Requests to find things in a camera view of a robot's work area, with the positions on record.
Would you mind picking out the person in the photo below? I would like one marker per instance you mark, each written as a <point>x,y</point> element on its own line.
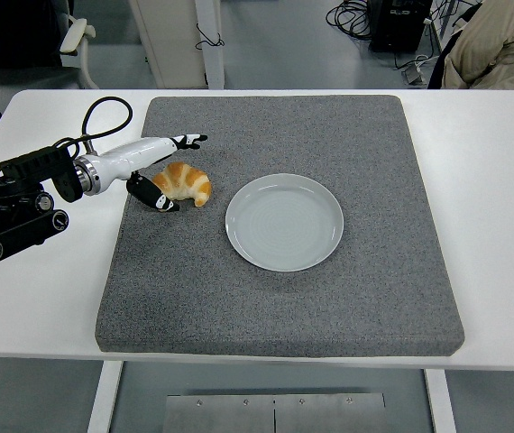
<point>496,49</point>

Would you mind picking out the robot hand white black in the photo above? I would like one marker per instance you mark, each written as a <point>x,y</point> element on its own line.
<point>135,153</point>

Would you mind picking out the grey power adapter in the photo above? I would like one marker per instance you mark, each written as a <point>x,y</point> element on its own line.
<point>414,74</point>

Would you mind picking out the white upright post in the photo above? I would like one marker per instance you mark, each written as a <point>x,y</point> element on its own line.
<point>212,58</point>

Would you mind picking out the golden croissant bread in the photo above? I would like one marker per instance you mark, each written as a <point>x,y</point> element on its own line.
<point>185,182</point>

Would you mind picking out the white cabinet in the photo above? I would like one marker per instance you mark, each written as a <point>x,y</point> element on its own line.
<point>171,54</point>

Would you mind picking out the black computer case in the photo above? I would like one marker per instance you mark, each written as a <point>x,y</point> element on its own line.
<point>397,27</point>

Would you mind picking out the white table leg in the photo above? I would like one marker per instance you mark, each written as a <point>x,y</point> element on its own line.
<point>441,406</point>
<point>103,401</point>

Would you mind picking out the grey metal plate with screws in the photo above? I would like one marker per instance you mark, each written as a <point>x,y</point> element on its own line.
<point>221,415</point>

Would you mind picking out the office chair with white armrest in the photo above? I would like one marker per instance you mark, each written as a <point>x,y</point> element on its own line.
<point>74,34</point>

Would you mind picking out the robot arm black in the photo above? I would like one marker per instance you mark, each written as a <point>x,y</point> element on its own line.
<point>22,221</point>

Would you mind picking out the grey speckled foam mat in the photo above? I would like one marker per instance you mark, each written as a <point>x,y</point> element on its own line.
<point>284,315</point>

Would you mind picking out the black chair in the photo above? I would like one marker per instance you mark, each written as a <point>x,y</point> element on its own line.
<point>439,65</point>

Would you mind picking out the pale grey round plate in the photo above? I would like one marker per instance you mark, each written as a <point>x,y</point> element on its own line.
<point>284,225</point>

